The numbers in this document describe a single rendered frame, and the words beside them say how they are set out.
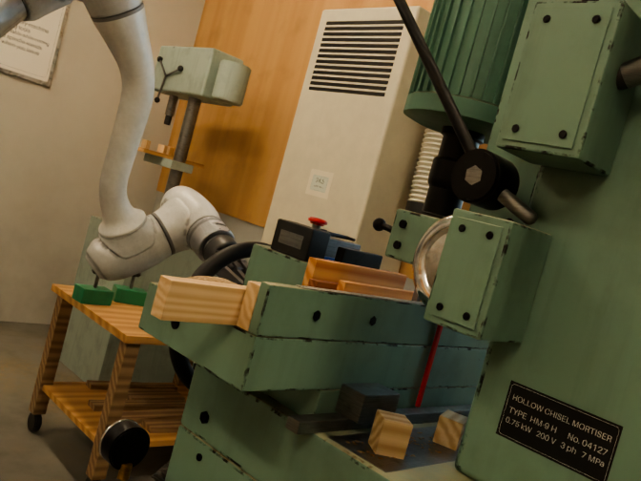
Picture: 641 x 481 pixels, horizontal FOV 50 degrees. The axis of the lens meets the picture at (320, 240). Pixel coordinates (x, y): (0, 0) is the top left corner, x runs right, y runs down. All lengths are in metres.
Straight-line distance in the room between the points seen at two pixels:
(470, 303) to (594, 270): 0.13
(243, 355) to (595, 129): 0.41
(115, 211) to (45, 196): 2.46
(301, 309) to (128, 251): 0.78
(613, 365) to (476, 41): 0.43
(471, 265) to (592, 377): 0.16
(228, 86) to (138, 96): 1.67
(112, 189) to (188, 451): 0.65
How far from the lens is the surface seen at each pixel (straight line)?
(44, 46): 3.82
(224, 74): 3.06
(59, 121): 3.88
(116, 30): 1.34
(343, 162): 2.53
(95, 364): 3.19
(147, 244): 1.48
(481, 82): 0.90
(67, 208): 3.95
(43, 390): 2.61
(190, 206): 1.51
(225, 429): 0.90
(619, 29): 0.71
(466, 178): 0.76
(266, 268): 1.04
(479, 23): 0.92
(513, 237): 0.69
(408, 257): 0.94
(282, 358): 0.74
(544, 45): 0.73
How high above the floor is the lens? 1.05
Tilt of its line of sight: 3 degrees down
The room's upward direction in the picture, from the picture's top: 15 degrees clockwise
